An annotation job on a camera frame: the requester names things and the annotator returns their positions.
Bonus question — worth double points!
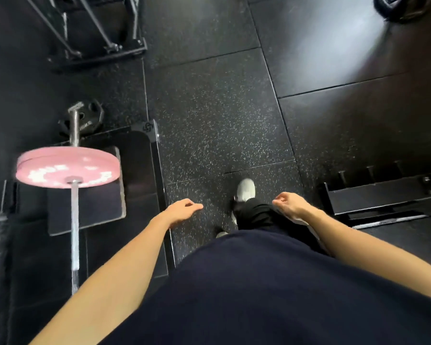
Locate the person's right hand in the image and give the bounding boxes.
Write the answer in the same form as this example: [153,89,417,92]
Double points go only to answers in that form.
[272,192,312,220]

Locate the person's left hand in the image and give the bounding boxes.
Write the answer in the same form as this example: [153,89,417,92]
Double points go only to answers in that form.
[162,198,204,230]

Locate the person's left forearm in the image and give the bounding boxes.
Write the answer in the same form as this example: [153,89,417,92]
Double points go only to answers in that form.
[29,215,173,345]

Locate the person's right forearm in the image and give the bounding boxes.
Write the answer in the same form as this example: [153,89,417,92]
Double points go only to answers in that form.
[302,207,431,304]

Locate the black trousers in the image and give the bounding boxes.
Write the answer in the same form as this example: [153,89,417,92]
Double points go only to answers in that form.
[233,198,329,256]

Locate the navy blue shirt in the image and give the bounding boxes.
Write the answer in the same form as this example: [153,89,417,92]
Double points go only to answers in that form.
[100,229,431,345]

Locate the black plate storage rack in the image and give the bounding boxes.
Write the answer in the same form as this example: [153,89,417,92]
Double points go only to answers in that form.
[323,161,431,230]

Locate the steel barbell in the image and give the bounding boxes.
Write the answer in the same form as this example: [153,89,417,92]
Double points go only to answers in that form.
[67,101,85,296]

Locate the black weight plate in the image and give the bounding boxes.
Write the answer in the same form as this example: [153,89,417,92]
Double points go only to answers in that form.
[58,100,105,139]

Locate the pink weight plate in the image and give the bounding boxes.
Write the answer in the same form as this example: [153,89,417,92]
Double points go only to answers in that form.
[15,146,121,189]

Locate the black round weight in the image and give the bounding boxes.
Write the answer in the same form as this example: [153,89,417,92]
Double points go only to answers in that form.
[373,0,431,23]

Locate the black platform edge frame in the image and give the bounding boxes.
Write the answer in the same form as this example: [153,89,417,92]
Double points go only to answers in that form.
[130,119,177,278]

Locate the black metal base plate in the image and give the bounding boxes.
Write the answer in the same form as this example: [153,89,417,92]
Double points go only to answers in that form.
[46,146,127,237]

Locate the black metal rack frame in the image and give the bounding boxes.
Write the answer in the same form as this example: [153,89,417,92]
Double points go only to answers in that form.
[23,0,148,71]

